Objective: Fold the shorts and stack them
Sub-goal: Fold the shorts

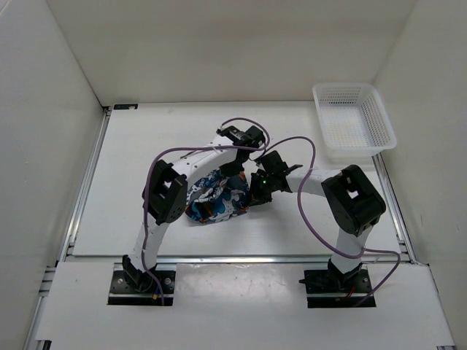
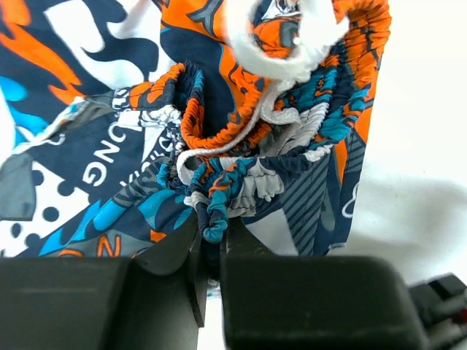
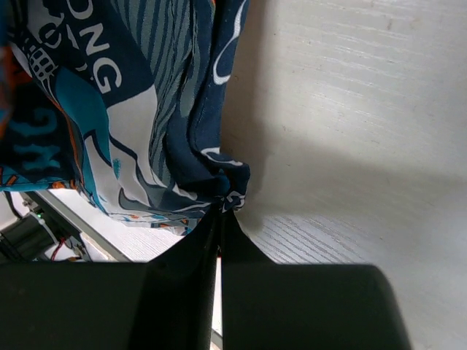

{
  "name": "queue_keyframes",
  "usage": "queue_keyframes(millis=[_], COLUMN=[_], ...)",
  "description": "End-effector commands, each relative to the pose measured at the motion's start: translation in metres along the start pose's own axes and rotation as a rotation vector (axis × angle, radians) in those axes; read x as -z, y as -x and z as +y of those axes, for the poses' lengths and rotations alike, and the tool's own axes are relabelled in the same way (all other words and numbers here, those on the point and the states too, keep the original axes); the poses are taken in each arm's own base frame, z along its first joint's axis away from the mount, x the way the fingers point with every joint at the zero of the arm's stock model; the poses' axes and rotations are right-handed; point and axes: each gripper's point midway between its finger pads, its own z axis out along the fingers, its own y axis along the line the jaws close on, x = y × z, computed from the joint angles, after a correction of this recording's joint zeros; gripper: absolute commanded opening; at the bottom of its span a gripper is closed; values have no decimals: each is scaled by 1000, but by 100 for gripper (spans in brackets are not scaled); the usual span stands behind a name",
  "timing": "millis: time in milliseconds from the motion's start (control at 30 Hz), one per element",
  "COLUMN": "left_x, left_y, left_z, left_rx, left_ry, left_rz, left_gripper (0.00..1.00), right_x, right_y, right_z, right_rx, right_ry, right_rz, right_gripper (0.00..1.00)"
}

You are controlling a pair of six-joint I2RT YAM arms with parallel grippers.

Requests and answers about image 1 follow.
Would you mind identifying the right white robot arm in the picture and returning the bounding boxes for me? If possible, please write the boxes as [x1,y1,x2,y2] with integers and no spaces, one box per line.
[248,151,386,292]

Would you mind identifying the left aluminium rail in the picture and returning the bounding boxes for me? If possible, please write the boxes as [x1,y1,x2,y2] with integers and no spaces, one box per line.
[22,106,113,349]

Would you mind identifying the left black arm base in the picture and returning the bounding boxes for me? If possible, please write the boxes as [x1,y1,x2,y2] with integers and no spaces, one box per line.
[107,270,176,307]

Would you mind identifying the white plastic basket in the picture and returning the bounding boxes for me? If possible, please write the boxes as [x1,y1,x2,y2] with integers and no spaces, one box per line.
[312,82,397,162]

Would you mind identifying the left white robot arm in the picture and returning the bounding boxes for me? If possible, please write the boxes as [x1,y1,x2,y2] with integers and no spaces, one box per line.
[122,125,270,292]

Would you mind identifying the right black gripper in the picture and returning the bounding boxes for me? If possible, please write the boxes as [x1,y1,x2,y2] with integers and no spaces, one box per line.
[244,172,277,207]

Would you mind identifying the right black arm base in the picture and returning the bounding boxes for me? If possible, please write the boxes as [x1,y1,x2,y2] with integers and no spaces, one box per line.
[299,269,377,308]

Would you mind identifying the dark label sticker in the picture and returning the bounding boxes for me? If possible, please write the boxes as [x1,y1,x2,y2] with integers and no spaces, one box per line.
[113,104,139,110]

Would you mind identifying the right aluminium rail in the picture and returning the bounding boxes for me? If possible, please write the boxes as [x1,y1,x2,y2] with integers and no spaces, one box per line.
[373,155,457,349]

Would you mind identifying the colourful patterned shorts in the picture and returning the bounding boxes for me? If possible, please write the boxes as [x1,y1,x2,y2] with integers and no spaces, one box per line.
[185,168,250,225]

